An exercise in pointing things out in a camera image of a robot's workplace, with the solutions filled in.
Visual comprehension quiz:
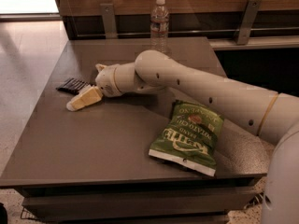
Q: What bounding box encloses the left metal bracket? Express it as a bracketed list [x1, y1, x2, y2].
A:
[100, 3, 118, 39]

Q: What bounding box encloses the dark rxbar chocolate bar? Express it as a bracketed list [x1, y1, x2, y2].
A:
[56, 77, 89, 95]

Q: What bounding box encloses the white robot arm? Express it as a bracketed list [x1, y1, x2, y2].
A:
[66, 50, 299, 224]

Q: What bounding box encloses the green kettle chips bag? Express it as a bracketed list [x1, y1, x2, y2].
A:
[149, 100, 224, 176]

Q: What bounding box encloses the striped black white cable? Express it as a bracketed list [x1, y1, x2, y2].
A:
[244, 192, 265, 209]

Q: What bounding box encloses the clear plastic water bottle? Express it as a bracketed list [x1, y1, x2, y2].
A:
[150, 0, 170, 53]

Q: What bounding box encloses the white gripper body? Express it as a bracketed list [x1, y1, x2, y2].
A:
[95, 64, 122, 97]

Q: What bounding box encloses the right metal bracket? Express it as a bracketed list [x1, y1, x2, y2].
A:
[235, 0, 262, 45]

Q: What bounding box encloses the metal bracket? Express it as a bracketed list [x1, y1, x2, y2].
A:
[235, 0, 262, 45]
[100, 3, 118, 39]

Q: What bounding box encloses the grey table drawer base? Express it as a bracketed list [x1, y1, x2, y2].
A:
[20, 177, 257, 224]

